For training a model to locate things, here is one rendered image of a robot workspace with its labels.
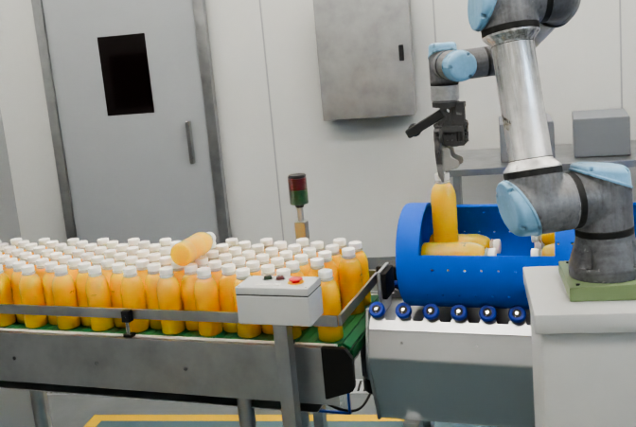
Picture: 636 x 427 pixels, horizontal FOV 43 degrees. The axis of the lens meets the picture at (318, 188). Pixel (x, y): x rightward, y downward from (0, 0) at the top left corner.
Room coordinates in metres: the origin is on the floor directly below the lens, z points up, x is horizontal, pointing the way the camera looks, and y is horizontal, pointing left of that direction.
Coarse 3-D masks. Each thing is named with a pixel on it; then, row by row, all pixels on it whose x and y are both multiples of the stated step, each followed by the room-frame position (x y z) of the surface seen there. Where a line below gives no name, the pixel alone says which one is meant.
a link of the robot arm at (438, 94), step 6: (456, 84) 2.15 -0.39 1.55; (432, 90) 2.13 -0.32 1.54; (438, 90) 2.11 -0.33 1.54; (444, 90) 2.10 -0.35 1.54; (450, 90) 2.10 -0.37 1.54; (456, 90) 2.11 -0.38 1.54; (432, 96) 2.13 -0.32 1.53; (438, 96) 2.11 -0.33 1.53; (444, 96) 2.10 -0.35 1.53; (450, 96) 2.10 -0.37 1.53; (456, 96) 2.11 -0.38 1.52; (438, 102) 2.12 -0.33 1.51; (444, 102) 2.11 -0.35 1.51
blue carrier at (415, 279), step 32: (416, 224) 2.08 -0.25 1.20; (480, 224) 2.24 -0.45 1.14; (416, 256) 2.03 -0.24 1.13; (448, 256) 2.00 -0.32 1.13; (480, 256) 1.98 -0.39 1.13; (512, 256) 1.95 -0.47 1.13; (416, 288) 2.04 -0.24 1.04; (448, 288) 2.01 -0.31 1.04; (480, 288) 1.98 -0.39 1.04; (512, 288) 1.95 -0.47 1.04
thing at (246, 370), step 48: (0, 336) 2.40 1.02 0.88; (48, 336) 2.34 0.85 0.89; (96, 336) 2.28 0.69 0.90; (144, 336) 2.24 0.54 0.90; (0, 384) 2.46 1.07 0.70; (48, 384) 2.42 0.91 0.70; (96, 384) 2.29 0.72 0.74; (144, 384) 2.23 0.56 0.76; (192, 384) 2.17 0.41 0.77; (240, 384) 2.12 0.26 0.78; (336, 384) 2.02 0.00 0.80
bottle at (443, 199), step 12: (432, 192) 2.14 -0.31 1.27; (444, 192) 2.12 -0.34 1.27; (432, 204) 2.14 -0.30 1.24; (444, 204) 2.11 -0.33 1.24; (432, 216) 2.15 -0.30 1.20; (444, 216) 2.11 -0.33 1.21; (456, 216) 2.13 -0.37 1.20; (444, 228) 2.11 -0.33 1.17; (456, 228) 2.13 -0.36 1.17; (444, 240) 2.12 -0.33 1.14; (456, 240) 2.12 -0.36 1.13
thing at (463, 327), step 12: (372, 324) 2.10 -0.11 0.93; (384, 324) 2.09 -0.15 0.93; (396, 324) 2.08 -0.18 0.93; (408, 324) 2.07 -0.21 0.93; (420, 324) 2.06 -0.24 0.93; (432, 324) 2.05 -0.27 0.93; (444, 324) 2.04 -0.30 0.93; (456, 324) 2.03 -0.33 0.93; (468, 324) 2.02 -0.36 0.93; (480, 324) 2.01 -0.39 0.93; (492, 324) 2.00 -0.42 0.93; (516, 324) 1.98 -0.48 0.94
